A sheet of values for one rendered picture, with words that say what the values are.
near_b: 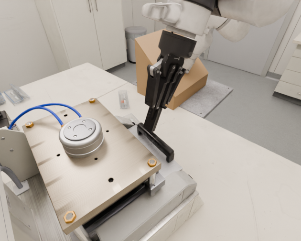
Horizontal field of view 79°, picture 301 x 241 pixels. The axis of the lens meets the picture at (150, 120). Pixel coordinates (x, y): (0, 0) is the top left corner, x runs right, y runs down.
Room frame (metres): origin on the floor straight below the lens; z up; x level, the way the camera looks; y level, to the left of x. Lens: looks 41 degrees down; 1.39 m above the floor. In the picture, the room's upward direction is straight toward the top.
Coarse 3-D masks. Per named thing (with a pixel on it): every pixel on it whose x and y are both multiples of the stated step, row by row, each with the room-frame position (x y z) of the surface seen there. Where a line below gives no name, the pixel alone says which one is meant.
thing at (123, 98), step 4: (120, 92) 0.97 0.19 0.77; (124, 92) 0.97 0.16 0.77; (120, 96) 0.93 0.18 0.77; (124, 96) 0.93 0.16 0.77; (120, 100) 0.88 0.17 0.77; (124, 100) 0.88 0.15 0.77; (128, 100) 0.88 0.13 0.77; (120, 104) 0.85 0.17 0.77; (124, 104) 0.85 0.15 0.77; (128, 104) 0.85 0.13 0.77
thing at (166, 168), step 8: (136, 128) 0.44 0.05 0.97; (136, 136) 0.40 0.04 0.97; (144, 136) 0.40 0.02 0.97; (144, 144) 0.37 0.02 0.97; (152, 144) 0.37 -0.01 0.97; (152, 152) 0.34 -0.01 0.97; (160, 152) 0.34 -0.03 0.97; (160, 160) 0.31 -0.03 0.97; (168, 168) 0.28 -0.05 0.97; (176, 168) 0.28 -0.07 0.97; (144, 192) 0.22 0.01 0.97; (112, 216) 0.16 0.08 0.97; (72, 232) 0.13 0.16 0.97; (72, 240) 0.12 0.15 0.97; (96, 240) 0.13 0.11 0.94
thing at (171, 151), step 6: (138, 126) 0.41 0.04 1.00; (138, 132) 0.41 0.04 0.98; (144, 132) 0.39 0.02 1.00; (150, 132) 0.38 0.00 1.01; (150, 138) 0.36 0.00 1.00; (156, 138) 0.36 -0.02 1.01; (156, 144) 0.34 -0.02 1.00; (162, 144) 0.33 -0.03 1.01; (162, 150) 0.32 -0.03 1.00; (168, 150) 0.31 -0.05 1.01; (168, 156) 0.30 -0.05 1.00; (168, 162) 0.30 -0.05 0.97
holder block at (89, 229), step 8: (144, 184) 0.22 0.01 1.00; (136, 192) 0.20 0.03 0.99; (120, 200) 0.19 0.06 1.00; (128, 200) 0.19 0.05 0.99; (112, 208) 0.17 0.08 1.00; (120, 208) 0.18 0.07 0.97; (96, 216) 0.15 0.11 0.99; (104, 216) 0.15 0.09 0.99; (88, 224) 0.14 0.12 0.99; (96, 224) 0.14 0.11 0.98; (88, 232) 0.13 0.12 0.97
